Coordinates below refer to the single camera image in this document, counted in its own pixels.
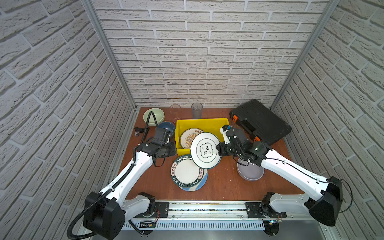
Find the white plate green quatrefoil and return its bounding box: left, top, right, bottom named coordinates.
left=191, top=132, right=222, bottom=169

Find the white plate orange sunburst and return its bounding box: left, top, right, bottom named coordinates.
left=180, top=128, right=204, bottom=149

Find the green rim hao shi plate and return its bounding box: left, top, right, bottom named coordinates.
left=171, top=155, right=205, bottom=187

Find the blue white striped plate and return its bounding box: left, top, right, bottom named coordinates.
left=180, top=170, right=208, bottom=192

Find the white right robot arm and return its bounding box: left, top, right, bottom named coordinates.
left=216, top=141, right=343, bottom=227

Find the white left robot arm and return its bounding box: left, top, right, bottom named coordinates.
left=67, top=127, right=177, bottom=240

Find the yellow plastic bin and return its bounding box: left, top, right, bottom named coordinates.
left=175, top=118, right=229, bottom=156

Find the dark blue ceramic bowl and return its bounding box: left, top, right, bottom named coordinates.
left=158, top=121, right=176, bottom=138

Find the lavender ceramic bowl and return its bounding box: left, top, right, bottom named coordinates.
left=237, top=159, right=265, bottom=182

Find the light green ceramic bowl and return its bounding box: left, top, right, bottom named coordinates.
left=143, top=108, right=165, bottom=127

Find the black plastic tool case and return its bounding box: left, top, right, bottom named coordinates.
left=230, top=100, right=292, bottom=146

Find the pink translucent plastic cup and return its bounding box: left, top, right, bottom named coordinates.
left=170, top=104, right=181, bottom=124

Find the grey translucent plastic cup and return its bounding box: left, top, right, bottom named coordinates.
left=191, top=103, right=203, bottom=119

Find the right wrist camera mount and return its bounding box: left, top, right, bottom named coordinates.
left=220, top=125, right=249, bottom=144

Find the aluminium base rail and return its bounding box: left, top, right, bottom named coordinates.
left=122, top=201, right=321, bottom=231

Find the aluminium frame post left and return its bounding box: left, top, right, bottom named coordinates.
left=82, top=0, right=137, bottom=110

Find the aluminium frame post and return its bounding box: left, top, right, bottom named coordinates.
left=270, top=0, right=340, bottom=111
left=82, top=0, right=137, bottom=110

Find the aluminium frame post right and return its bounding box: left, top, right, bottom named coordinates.
left=270, top=0, right=340, bottom=111

